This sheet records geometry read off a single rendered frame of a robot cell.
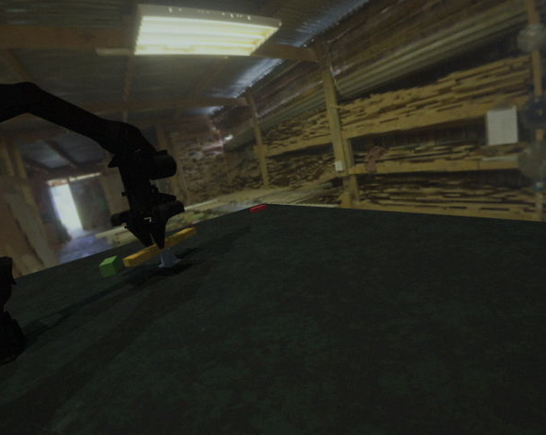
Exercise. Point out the small green cube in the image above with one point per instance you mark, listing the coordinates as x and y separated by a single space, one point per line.
110 266

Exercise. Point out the yellow bar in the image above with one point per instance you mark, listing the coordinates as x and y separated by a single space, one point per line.
147 253

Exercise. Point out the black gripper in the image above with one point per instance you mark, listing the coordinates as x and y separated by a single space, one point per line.
141 199

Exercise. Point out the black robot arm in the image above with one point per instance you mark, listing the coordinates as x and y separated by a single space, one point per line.
118 138

